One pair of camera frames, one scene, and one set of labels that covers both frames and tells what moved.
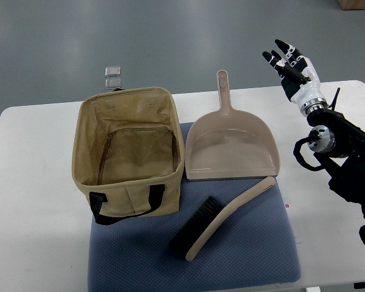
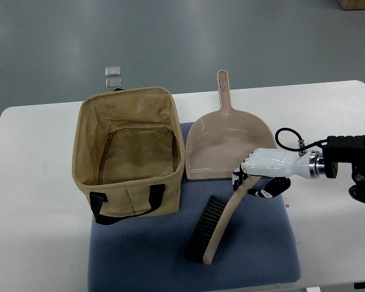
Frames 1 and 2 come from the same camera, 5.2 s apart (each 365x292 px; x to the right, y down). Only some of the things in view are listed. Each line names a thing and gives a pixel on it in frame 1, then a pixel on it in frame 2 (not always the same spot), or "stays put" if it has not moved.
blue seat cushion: [257, 247] stays put
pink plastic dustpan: [227, 143] stays put
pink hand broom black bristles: [189, 235] -> [213, 222]
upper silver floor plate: [112, 71] stays put
